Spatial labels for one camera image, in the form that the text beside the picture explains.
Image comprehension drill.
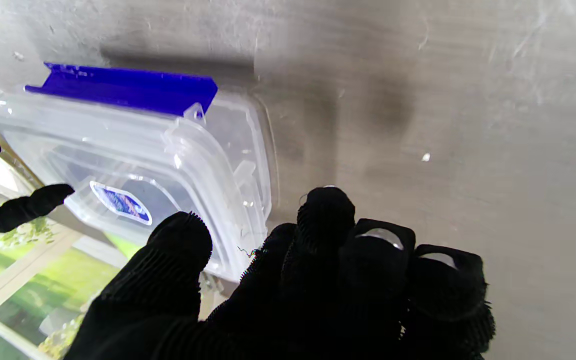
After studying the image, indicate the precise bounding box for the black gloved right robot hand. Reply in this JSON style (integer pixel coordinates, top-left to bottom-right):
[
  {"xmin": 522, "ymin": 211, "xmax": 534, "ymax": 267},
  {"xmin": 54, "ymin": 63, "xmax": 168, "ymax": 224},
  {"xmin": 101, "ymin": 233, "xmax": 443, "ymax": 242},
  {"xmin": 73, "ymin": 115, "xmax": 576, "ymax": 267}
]
[{"xmin": 0, "ymin": 115, "xmax": 75, "ymax": 234}]

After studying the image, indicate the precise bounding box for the clear container with blue clips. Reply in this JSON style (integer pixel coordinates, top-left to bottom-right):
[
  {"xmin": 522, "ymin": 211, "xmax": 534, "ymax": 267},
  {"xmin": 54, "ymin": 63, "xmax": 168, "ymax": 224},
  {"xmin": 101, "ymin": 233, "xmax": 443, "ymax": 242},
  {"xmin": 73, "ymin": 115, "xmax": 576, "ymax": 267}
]
[{"xmin": 0, "ymin": 61, "xmax": 274, "ymax": 236}]

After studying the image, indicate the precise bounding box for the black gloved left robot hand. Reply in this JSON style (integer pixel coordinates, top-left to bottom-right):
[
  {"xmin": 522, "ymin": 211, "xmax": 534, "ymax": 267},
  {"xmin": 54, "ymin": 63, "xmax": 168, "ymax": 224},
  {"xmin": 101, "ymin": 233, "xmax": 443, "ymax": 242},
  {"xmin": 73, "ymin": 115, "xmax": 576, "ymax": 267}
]
[{"xmin": 63, "ymin": 186, "xmax": 496, "ymax": 360}]

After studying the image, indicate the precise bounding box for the clear lid with blue label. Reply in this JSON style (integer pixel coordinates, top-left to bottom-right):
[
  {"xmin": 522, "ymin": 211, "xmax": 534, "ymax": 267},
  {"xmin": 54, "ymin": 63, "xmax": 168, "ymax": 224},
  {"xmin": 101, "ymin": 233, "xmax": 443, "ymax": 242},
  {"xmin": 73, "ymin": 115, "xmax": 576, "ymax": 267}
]
[{"xmin": 0, "ymin": 87, "xmax": 251, "ymax": 283}]

